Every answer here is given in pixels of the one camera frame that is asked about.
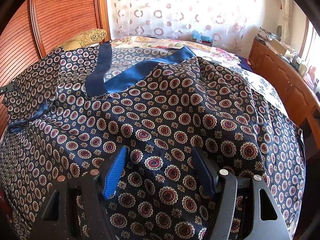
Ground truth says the navy patterned silk garment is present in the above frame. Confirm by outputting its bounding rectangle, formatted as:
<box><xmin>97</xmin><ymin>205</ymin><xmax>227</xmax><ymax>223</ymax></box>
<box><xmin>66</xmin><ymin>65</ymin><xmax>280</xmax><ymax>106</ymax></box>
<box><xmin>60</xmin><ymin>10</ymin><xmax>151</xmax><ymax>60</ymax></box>
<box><xmin>1</xmin><ymin>43</ymin><xmax>305</xmax><ymax>239</ymax></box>

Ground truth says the wooden slatted wardrobe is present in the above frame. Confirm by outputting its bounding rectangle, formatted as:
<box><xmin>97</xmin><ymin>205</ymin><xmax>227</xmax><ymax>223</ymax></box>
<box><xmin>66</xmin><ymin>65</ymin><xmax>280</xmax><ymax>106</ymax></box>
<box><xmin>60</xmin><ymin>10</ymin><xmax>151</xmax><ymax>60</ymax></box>
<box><xmin>0</xmin><ymin>0</ymin><xmax>112</xmax><ymax>136</ymax></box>

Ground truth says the gold embroidered pillow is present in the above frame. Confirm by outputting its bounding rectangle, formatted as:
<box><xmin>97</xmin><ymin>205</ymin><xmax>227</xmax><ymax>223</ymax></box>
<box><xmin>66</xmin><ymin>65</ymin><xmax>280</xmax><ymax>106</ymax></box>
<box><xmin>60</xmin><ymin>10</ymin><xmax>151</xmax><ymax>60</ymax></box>
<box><xmin>54</xmin><ymin>28</ymin><xmax>107</xmax><ymax>51</ymax></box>

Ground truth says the blue floral bed sheet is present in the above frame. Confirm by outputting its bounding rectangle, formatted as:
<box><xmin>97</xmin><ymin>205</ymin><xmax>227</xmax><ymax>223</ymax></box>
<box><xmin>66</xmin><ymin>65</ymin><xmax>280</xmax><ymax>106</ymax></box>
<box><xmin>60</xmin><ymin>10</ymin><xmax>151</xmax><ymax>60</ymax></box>
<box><xmin>230</xmin><ymin>67</ymin><xmax>289</xmax><ymax>117</ymax></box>

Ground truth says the wooden low cabinet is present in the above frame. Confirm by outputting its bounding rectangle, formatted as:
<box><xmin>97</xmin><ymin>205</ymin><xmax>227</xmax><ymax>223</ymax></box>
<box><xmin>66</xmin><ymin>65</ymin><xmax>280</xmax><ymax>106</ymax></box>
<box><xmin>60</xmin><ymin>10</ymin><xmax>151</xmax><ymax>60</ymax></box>
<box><xmin>248</xmin><ymin>39</ymin><xmax>319</xmax><ymax>147</ymax></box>

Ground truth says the pink figurine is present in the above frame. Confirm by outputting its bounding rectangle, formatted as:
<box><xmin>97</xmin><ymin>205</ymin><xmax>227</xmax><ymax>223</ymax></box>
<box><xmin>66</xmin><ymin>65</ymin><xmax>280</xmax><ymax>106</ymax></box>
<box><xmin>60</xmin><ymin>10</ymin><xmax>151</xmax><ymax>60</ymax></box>
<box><xmin>304</xmin><ymin>66</ymin><xmax>316</xmax><ymax>90</ymax></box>

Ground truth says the floral quilt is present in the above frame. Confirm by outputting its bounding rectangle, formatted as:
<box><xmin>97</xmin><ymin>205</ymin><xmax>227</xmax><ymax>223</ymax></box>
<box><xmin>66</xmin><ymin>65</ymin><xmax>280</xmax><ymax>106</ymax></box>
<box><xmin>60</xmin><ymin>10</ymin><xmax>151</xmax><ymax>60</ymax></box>
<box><xmin>111</xmin><ymin>36</ymin><xmax>240</xmax><ymax>67</ymax></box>

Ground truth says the cardboard box on cabinet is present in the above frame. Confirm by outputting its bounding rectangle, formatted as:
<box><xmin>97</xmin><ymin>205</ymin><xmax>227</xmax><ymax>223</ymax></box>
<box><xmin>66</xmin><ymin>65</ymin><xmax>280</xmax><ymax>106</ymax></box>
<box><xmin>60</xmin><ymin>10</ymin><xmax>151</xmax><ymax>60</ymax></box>
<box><xmin>266</xmin><ymin>39</ymin><xmax>287</xmax><ymax>56</ymax></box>

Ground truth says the window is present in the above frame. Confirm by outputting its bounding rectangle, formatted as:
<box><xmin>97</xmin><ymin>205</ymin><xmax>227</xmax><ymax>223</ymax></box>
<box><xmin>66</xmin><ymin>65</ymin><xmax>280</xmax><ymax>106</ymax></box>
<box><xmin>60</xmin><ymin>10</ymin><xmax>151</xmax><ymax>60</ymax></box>
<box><xmin>301</xmin><ymin>18</ymin><xmax>319</xmax><ymax>75</ymax></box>

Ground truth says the blue item box by curtain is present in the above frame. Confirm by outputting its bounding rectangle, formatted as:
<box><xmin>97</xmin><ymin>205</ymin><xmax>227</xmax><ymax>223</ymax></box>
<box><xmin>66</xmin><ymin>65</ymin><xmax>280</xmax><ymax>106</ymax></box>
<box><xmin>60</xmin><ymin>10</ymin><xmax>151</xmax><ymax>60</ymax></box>
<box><xmin>191</xmin><ymin>30</ymin><xmax>213</xmax><ymax>46</ymax></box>

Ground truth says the circle patterned sheer curtain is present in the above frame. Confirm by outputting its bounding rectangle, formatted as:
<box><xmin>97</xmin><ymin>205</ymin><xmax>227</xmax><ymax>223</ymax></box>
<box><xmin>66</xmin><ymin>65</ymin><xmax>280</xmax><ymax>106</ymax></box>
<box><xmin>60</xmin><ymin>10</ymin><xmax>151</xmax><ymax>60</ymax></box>
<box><xmin>107</xmin><ymin>0</ymin><xmax>261</xmax><ymax>44</ymax></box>

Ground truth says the side window curtain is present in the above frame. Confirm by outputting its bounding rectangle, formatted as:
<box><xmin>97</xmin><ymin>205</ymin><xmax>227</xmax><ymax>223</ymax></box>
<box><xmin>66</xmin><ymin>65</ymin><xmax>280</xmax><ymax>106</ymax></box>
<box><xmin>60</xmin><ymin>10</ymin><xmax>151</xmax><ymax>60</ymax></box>
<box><xmin>280</xmin><ymin>0</ymin><xmax>293</xmax><ymax>43</ymax></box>

